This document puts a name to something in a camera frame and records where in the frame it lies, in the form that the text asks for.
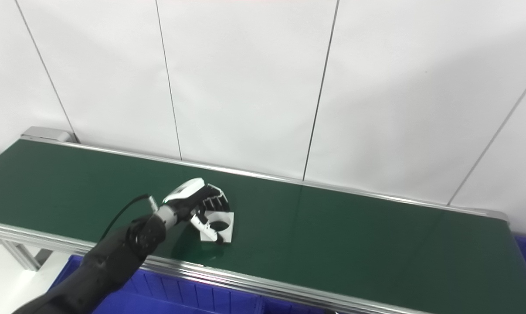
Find green conveyor belt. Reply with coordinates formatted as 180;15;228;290
0;126;526;314

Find white square part round hole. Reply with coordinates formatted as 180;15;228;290
200;209;236;243

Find aluminium conveyor leg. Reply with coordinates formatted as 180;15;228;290
1;240;41;272

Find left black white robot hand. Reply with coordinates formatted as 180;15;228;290
156;177;231;244

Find black wrist cable silver plug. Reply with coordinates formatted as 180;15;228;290
99;194;159;242

